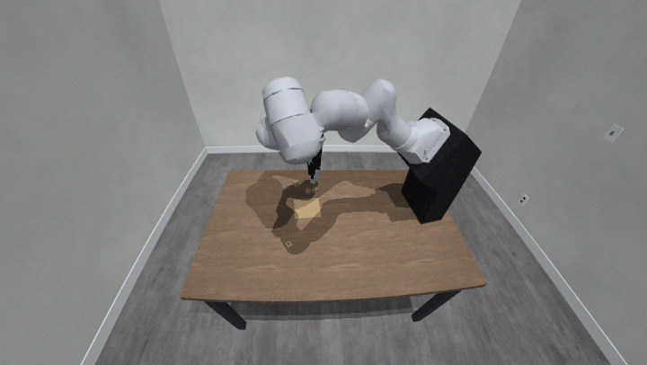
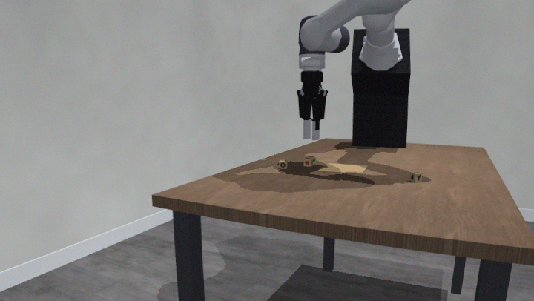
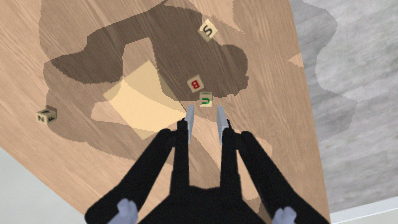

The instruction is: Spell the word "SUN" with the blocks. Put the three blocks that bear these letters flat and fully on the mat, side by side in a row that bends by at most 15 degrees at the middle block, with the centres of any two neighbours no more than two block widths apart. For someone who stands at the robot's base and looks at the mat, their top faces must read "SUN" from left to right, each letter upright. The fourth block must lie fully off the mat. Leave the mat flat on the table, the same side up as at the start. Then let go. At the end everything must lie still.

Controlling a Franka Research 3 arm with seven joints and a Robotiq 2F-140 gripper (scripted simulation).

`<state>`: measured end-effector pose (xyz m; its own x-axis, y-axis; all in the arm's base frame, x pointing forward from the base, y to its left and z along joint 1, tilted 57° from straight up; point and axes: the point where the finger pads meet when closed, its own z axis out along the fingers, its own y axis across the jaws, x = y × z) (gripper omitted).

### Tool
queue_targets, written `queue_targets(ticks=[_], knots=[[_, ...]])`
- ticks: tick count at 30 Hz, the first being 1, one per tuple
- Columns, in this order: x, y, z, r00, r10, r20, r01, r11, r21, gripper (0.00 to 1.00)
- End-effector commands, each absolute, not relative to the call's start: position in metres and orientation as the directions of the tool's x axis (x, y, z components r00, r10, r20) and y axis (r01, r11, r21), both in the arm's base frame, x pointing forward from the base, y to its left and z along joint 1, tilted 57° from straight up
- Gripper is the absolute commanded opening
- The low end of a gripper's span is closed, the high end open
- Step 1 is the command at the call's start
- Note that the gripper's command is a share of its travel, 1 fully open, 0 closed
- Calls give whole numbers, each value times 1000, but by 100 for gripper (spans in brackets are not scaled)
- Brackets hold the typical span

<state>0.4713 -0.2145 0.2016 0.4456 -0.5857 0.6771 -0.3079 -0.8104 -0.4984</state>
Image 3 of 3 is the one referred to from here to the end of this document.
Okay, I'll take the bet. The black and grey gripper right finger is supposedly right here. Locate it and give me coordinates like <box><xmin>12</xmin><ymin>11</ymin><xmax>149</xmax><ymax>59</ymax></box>
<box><xmin>216</xmin><ymin>106</ymin><xmax>330</xmax><ymax>224</ymax></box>

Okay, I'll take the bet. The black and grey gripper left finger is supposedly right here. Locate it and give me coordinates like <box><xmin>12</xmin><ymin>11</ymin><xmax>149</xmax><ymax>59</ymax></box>
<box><xmin>84</xmin><ymin>105</ymin><xmax>194</xmax><ymax>224</ymax></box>

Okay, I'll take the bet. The tan flat mat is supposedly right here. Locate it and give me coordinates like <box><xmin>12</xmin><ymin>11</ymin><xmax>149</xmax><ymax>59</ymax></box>
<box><xmin>103</xmin><ymin>60</ymin><xmax>187</xmax><ymax>140</ymax></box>

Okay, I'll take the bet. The cream letter block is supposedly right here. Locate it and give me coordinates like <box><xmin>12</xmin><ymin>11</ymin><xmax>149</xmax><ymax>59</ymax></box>
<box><xmin>187</xmin><ymin>74</ymin><xmax>204</xmax><ymax>93</ymax></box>
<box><xmin>198</xmin><ymin>19</ymin><xmax>218</xmax><ymax>42</ymax></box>
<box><xmin>199</xmin><ymin>92</ymin><xmax>212</xmax><ymax>107</ymax></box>
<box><xmin>36</xmin><ymin>109</ymin><xmax>56</xmax><ymax>124</ymax></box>

